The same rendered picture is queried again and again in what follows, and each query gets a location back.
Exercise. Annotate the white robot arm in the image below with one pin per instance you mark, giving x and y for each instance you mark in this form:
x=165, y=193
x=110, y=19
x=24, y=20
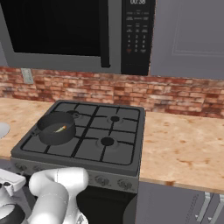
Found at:
x=55, y=189

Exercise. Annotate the dark grey pot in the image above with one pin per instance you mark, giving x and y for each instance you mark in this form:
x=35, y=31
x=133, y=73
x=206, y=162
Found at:
x=57, y=137

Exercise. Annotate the dark grey stove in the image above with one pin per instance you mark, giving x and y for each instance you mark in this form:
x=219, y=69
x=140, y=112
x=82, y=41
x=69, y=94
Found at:
x=116, y=137

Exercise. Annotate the orange and green vegetable piece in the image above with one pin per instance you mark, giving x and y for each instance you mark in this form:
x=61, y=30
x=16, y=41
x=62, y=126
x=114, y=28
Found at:
x=61, y=129

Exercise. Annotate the grey stove knob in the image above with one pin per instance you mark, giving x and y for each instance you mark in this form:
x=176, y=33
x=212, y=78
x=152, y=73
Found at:
x=124, y=184
x=101, y=180
x=20, y=167

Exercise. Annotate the grey microwave oven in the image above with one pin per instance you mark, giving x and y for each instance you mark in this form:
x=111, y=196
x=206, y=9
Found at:
x=115, y=35

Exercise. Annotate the black oven door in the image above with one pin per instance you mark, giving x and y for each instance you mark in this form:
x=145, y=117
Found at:
x=105, y=207

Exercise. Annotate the dark microwave door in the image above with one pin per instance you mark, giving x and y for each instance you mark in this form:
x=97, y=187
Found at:
x=52, y=26

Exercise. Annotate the grey base cupboard door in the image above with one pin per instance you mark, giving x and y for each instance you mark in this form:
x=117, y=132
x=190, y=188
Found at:
x=166, y=204
x=217, y=208

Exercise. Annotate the pale grey round object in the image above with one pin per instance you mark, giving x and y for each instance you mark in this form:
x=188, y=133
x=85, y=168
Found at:
x=3, y=130

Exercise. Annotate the grey wall socket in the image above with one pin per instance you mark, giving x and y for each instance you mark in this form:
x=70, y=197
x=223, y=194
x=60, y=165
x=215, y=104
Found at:
x=27, y=75

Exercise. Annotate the grey wall cupboard door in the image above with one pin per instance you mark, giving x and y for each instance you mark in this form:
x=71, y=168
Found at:
x=189, y=35

